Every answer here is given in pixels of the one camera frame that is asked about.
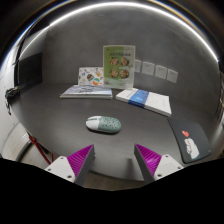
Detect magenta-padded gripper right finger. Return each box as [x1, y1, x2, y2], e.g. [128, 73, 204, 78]
[133, 143, 185, 184]

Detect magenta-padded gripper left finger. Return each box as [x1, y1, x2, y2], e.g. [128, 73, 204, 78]
[44, 143, 96, 187]

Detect green and white computer mouse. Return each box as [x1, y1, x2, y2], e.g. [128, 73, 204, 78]
[85, 115, 123, 135]

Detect black mouse pad heart print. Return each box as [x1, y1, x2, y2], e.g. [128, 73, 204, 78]
[167, 116, 213, 165]

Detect white book with blue band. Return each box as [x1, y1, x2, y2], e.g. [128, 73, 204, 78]
[115, 87, 173, 118]

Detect grey striped book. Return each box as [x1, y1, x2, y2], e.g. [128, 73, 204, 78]
[59, 84, 114, 100]

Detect white card with stickers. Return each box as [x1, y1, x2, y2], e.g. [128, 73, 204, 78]
[77, 66, 105, 87]

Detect green food sign stand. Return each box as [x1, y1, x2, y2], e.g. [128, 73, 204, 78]
[102, 44, 137, 90]

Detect red cable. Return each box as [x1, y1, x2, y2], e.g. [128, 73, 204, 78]
[27, 132, 55, 165]

